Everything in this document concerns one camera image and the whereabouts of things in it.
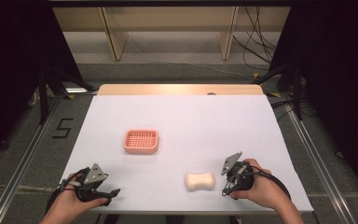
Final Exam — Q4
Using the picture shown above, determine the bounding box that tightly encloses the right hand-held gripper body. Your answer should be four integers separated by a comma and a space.
220, 151, 256, 198

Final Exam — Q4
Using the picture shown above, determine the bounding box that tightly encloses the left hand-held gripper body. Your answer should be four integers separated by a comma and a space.
60, 162, 110, 203

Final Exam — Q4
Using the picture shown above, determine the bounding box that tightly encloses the person's right hand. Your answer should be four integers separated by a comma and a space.
229, 158, 286, 212

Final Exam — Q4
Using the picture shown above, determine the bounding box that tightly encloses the person's left hand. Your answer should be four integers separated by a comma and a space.
47, 173, 108, 218

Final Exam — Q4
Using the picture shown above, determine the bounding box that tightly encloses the white soap bar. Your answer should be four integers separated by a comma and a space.
185, 171, 215, 191

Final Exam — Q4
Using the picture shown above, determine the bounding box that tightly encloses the black tape floor mark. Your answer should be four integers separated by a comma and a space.
51, 118, 75, 140

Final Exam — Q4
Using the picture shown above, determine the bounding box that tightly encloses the pink soap dish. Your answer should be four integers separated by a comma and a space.
123, 129, 160, 155

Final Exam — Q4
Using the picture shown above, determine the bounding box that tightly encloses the white table mat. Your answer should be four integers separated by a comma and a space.
60, 94, 315, 217

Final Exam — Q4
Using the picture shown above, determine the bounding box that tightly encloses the black tripod stand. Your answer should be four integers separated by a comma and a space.
252, 62, 306, 121
36, 65, 95, 126

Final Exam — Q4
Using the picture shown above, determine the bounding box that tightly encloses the light wooden table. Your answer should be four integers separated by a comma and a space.
96, 83, 265, 96

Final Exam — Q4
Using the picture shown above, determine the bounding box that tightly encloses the black curtain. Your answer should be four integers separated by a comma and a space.
268, 0, 358, 200
0, 0, 87, 166

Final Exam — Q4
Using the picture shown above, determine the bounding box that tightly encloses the light wooden shelf unit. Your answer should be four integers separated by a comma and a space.
51, 6, 292, 63

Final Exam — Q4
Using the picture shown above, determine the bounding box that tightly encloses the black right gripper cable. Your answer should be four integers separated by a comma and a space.
249, 165, 293, 201

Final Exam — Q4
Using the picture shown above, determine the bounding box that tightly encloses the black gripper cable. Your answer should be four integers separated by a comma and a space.
45, 183, 76, 216
249, 165, 293, 201

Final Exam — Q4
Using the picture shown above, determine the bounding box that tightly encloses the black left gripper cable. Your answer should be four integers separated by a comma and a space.
45, 183, 76, 216

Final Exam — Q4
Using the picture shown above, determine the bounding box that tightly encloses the metal floor rail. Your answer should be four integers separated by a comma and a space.
0, 88, 90, 224
279, 92, 358, 224

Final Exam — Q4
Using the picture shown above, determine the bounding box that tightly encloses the thin white floor cable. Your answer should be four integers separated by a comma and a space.
126, 38, 257, 80

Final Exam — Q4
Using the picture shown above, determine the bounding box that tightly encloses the bundle of black cables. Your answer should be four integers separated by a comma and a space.
232, 6, 278, 72

